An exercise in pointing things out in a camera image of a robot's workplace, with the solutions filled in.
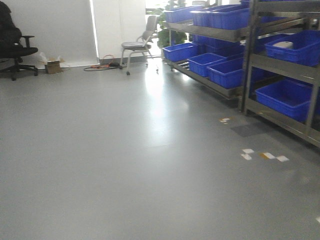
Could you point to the blue bin shelf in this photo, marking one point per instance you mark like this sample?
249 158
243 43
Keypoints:
180 52
227 74
227 17
289 97
198 64

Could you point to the blue bin middle shelf front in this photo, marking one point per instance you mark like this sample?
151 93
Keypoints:
180 52

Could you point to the far steel shelf left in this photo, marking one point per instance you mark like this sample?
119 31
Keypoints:
221 42

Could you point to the steel shelf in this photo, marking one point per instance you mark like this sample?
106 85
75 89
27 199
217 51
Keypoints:
282 65
221 42

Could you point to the far steel shelf right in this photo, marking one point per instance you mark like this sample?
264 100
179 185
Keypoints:
282 65

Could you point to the blue bin top shelf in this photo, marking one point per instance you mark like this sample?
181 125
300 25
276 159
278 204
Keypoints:
227 17

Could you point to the blue bin lower right shelf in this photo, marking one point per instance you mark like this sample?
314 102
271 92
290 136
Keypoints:
289 97

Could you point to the grey office chair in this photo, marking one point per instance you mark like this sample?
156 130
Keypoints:
141 44

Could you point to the cardboard box on floor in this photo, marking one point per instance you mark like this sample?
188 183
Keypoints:
54 66

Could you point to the blue bin with white item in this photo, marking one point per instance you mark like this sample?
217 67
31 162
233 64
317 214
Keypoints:
305 49

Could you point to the black office chair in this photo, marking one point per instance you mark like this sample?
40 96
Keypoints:
14 45

